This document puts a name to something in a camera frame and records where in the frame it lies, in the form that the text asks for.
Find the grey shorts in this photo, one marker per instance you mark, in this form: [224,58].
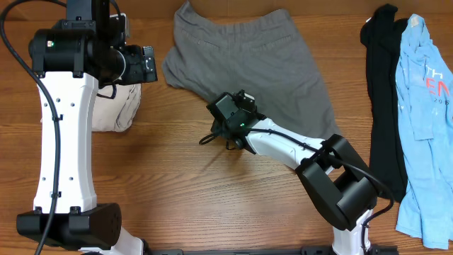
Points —
[267,58]

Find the folded beige shorts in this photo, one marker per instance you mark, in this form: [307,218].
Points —
[116,115]

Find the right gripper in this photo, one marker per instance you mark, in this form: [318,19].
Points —
[216,127]

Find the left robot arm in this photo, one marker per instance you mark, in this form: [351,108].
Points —
[82,53]

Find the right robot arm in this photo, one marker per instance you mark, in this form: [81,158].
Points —
[339,183]

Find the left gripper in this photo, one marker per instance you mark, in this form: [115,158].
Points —
[141,70]

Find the light blue shirt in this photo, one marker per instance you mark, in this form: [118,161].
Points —
[424,92]

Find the black garment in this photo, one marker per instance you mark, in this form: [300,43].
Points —
[381,35]

